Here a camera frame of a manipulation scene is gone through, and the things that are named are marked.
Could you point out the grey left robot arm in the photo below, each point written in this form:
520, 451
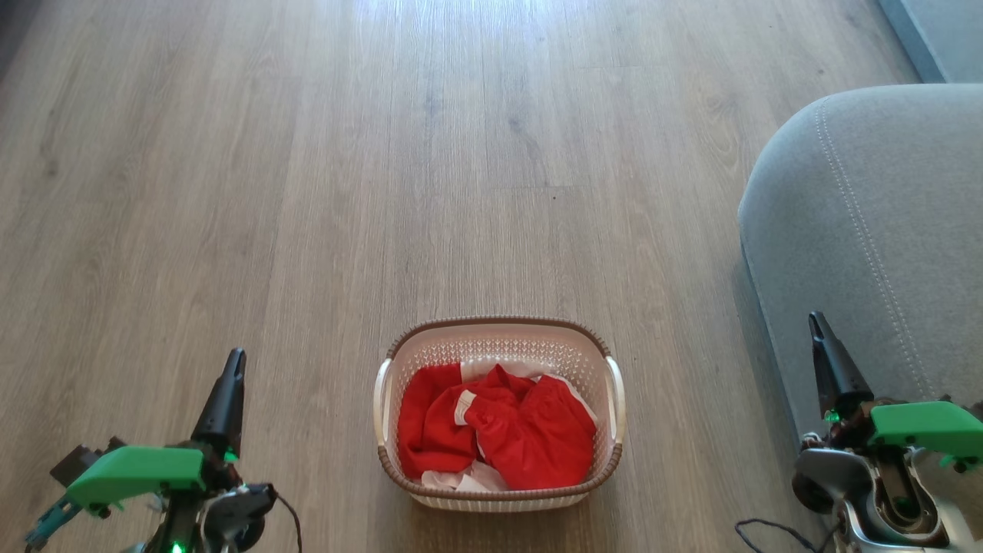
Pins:
230, 518

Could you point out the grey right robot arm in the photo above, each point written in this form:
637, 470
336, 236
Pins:
868, 491

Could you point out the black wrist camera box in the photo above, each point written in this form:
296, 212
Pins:
81, 461

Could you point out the red clothing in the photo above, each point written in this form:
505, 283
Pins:
530, 438

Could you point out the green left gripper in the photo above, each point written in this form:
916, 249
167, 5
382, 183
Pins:
134, 468

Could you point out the grey sofa seat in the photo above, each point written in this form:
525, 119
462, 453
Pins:
875, 246
941, 34

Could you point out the white plastic laundry basket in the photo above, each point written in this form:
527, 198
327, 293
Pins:
503, 342

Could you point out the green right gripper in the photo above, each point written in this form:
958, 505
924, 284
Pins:
925, 426

